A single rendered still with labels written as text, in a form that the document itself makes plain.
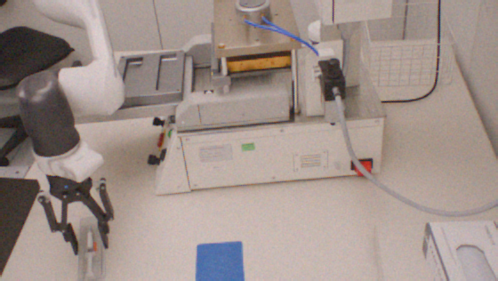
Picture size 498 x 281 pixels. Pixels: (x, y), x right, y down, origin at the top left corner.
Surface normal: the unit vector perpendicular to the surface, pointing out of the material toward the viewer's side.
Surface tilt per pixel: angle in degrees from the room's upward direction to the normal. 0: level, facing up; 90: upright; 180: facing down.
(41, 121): 87
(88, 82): 47
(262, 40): 0
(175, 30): 90
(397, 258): 0
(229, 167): 90
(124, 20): 90
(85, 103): 79
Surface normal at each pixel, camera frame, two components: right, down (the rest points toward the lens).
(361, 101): -0.11, -0.81
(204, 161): 0.01, 0.58
